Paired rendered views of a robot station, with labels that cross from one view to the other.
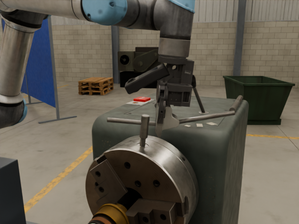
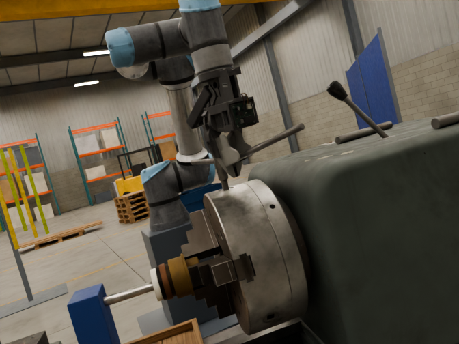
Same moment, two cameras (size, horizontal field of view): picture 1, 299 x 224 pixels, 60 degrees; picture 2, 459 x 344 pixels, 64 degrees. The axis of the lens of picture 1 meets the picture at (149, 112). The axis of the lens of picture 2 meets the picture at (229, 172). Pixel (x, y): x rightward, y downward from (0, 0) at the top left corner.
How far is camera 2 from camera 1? 0.67 m
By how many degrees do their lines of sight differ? 53
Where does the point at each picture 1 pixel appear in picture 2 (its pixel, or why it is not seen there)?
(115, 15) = (121, 54)
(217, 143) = (312, 180)
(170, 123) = (229, 156)
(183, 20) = (192, 26)
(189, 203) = (255, 266)
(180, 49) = (201, 61)
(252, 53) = not seen: outside the picture
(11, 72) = (180, 131)
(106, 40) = not seen: outside the picture
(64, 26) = (438, 52)
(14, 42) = (172, 102)
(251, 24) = not seen: outside the picture
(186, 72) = (224, 86)
